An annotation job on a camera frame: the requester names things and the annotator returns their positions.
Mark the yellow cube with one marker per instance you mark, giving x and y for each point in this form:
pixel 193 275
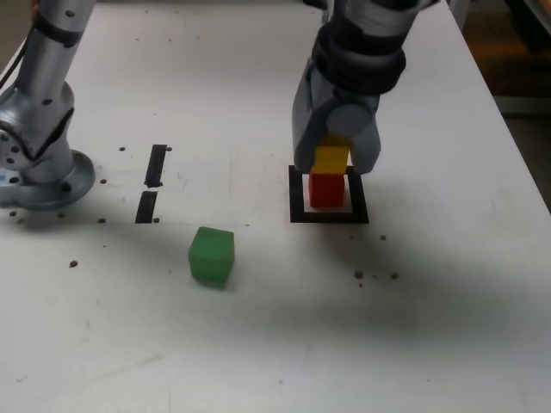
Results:
pixel 329 159

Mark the green cube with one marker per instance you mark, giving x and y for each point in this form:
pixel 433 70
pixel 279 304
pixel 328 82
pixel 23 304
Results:
pixel 211 258

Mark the black tape square outline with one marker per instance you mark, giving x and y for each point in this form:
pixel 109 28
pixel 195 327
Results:
pixel 327 217

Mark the person's forearm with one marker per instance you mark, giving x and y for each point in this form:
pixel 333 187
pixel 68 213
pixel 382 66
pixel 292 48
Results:
pixel 34 10

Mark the red cube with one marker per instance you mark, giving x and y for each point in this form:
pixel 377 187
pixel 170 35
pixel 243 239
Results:
pixel 327 191

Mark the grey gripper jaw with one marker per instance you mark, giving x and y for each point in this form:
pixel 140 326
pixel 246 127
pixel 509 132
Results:
pixel 366 137
pixel 307 116

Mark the grey metal bar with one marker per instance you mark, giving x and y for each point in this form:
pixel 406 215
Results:
pixel 525 105

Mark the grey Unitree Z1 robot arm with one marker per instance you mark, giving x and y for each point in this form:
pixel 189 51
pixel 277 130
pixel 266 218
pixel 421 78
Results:
pixel 47 107

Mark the black tape strip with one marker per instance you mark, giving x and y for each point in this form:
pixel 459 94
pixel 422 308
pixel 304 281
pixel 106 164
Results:
pixel 155 165

